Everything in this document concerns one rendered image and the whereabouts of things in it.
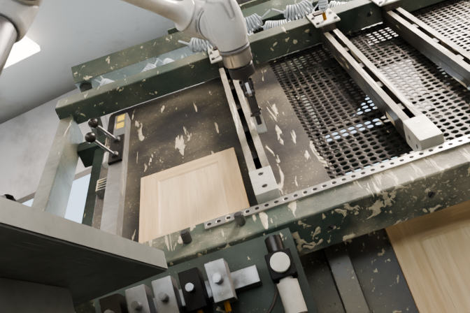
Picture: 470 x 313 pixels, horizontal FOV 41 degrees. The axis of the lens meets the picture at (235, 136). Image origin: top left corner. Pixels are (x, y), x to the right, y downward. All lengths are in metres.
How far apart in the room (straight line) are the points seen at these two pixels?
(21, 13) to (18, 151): 3.62
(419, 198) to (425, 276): 0.26
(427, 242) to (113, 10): 3.07
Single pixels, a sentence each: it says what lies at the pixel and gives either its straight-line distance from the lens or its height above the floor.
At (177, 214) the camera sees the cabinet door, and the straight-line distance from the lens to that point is 1.75.
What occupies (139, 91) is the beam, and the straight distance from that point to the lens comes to 2.62.
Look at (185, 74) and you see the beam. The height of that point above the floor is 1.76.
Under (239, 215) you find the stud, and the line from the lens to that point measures 1.52.
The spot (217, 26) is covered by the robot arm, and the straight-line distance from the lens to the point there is 1.75.
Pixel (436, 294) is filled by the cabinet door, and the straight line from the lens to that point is 1.74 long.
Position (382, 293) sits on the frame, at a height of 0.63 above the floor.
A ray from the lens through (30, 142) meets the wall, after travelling 5.14.
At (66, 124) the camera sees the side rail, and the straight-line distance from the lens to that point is 2.61.
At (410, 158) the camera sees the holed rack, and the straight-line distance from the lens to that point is 1.61.
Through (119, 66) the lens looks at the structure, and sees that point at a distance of 3.09.
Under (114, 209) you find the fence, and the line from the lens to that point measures 1.85.
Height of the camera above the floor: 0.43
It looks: 24 degrees up
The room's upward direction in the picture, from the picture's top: 18 degrees counter-clockwise
